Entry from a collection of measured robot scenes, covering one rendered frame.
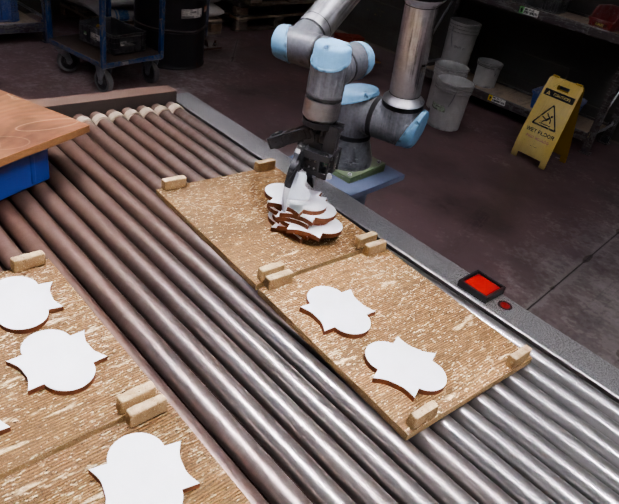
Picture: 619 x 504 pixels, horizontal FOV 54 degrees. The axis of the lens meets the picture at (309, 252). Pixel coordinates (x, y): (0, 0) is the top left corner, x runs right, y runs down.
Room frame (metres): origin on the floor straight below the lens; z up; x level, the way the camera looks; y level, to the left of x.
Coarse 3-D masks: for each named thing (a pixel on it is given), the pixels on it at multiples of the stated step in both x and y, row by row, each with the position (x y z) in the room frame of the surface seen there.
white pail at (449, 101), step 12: (444, 84) 4.65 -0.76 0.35; (456, 84) 4.88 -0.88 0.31; (468, 84) 4.82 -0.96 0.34; (444, 96) 4.64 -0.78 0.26; (456, 96) 4.62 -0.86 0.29; (468, 96) 4.68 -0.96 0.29; (432, 108) 4.70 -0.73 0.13; (444, 108) 4.64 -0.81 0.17; (456, 108) 4.63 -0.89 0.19; (432, 120) 4.67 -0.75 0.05; (444, 120) 4.63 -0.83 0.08; (456, 120) 4.65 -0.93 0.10
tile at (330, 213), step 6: (324, 198) 1.24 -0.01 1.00; (330, 210) 1.19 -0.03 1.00; (282, 216) 1.14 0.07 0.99; (288, 216) 1.14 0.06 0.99; (294, 216) 1.14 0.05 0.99; (300, 216) 1.14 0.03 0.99; (306, 216) 1.14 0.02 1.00; (312, 216) 1.15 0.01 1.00; (318, 216) 1.15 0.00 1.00; (324, 216) 1.16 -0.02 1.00; (330, 216) 1.16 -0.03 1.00; (306, 222) 1.13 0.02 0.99; (312, 222) 1.13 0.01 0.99; (324, 222) 1.15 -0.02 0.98
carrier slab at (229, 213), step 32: (160, 192) 1.22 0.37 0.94; (192, 192) 1.25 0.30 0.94; (224, 192) 1.28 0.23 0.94; (256, 192) 1.31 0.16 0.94; (192, 224) 1.12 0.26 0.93; (224, 224) 1.14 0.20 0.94; (256, 224) 1.17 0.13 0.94; (352, 224) 1.25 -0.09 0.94; (224, 256) 1.03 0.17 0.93; (256, 256) 1.04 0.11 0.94; (288, 256) 1.07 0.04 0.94; (320, 256) 1.09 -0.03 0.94; (352, 256) 1.14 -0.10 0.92; (256, 288) 0.95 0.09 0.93
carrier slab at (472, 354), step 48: (288, 288) 0.96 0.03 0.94; (336, 288) 0.99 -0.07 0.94; (384, 288) 1.02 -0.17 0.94; (432, 288) 1.06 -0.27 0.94; (336, 336) 0.84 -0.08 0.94; (384, 336) 0.87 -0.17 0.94; (432, 336) 0.90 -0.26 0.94; (480, 336) 0.93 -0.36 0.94; (384, 384) 0.75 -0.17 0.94; (480, 384) 0.79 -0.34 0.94
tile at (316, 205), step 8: (272, 184) 1.24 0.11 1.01; (280, 184) 1.24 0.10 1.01; (272, 192) 1.20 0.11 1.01; (280, 192) 1.21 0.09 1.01; (312, 192) 1.24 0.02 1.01; (320, 192) 1.24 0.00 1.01; (272, 200) 1.16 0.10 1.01; (280, 200) 1.17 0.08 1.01; (296, 200) 1.18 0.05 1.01; (312, 200) 1.20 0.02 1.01; (320, 200) 1.21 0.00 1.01; (280, 208) 1.15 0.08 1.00; (288, 208) 1.15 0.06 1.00; (296, 208) 1.15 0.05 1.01; (304, 208) 1.16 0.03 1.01; (312, 208) 1.16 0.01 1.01; (320, 208) 1.17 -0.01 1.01; (296, 216) 1.13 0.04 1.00
